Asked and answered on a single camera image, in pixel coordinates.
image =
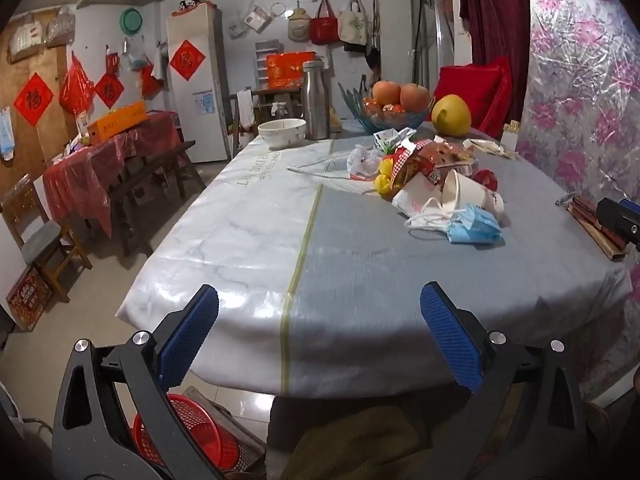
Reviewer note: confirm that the long orange box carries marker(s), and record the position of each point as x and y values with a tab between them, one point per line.
120	122

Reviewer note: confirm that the teal round plate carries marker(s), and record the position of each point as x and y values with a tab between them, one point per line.
132	19

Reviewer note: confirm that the green white carton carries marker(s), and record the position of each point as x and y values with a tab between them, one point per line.
392	139

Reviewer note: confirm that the white tote bag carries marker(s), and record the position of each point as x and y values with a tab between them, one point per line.
353	25

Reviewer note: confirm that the clear bag with papers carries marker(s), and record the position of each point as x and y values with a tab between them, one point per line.
252	20

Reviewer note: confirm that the red tote bag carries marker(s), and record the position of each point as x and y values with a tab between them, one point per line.
324	27

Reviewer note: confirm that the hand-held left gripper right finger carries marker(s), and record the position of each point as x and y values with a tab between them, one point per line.
450	340

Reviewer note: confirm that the red gift box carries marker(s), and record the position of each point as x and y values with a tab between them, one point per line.
290	71

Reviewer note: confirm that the red plastic basket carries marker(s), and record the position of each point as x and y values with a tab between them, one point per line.
200	425

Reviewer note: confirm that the dark red curtain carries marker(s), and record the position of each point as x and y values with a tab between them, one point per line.
492	10

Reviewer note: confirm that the olive grey cloth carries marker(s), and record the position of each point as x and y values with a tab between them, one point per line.
350	440

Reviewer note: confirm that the red printed box on floor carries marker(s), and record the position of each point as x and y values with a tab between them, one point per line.
29	300

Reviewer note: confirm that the blue face mask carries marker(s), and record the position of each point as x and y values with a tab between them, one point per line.
475	225

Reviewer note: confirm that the wooden wall board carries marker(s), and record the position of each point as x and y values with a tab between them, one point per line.
30	160

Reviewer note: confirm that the white shelf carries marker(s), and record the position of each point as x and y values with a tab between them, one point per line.
262	60

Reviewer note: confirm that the pink floral plastic sheet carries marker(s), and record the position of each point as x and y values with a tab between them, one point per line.
580	85

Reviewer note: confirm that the beige hanging bag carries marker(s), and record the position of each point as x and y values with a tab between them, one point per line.
299	27

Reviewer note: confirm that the large red diamond wall paper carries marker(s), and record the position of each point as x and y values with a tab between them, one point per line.
33	99

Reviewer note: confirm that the red plastic net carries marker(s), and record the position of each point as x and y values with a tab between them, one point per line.
486	179

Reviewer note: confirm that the red cushion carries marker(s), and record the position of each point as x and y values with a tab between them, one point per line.
475	90

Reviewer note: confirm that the white paper container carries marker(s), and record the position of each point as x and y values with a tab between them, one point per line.
415	195

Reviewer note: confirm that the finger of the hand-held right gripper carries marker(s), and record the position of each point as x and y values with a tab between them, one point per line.
617	225

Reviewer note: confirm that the white thin plastic bag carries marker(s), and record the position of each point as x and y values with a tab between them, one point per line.
362	162

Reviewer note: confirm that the blue glass fruit bowl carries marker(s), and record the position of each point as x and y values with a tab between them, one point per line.
395	117

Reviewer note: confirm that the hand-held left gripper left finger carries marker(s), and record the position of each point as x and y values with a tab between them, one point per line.
192	330

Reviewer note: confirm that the small red diamond wall paper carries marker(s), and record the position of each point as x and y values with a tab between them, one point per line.
109	90

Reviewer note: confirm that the white ceramic bowl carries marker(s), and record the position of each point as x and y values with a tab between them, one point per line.
281	132

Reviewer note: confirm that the clear hanging bag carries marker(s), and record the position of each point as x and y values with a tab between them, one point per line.
25	37
61	27

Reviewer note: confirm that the yellow plastic wrapper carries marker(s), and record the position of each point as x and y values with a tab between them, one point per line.
385	177

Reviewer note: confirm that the red diamond paper on refrigerator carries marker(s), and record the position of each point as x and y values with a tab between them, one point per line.
187	60

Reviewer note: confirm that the black hanging bag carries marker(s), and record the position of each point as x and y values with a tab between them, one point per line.
372	55

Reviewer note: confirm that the white refrigerator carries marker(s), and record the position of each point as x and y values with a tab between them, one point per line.
197	110

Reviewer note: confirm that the red plastic bag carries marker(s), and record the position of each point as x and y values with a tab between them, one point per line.
76	85

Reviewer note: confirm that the red apple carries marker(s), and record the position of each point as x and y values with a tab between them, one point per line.
414	95
386	92

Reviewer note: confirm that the beige paper packet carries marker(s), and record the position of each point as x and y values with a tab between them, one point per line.
487	147

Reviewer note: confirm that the wooden bench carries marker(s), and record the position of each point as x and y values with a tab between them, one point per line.
145	180

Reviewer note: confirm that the yellow pomelo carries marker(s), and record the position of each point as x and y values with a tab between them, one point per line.
451	115

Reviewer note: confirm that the brown wooden sticks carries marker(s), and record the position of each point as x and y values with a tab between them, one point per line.
590	225

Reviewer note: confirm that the small red hanging bag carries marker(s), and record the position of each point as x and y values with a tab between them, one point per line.
150	80

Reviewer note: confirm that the white towel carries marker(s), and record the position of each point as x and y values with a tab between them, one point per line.
245	110

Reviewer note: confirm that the wooden chair with grey seat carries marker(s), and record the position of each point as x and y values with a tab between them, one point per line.
42	240

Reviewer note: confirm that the white paper cup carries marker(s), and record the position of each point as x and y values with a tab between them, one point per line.
472	192

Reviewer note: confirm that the orange snack packs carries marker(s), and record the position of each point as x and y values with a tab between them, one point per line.
387	109

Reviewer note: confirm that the refrigerator calendar sheet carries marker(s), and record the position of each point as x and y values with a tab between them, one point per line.
204	103

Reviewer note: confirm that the pack of blue masks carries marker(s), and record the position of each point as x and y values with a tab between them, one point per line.
6	135

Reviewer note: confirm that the side table with red cover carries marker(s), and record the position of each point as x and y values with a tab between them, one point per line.
100	170

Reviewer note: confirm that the stainless steel thermos bottle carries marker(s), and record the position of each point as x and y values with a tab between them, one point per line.
315	100

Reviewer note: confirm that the red checkered snack bag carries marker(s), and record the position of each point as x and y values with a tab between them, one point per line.
430	160

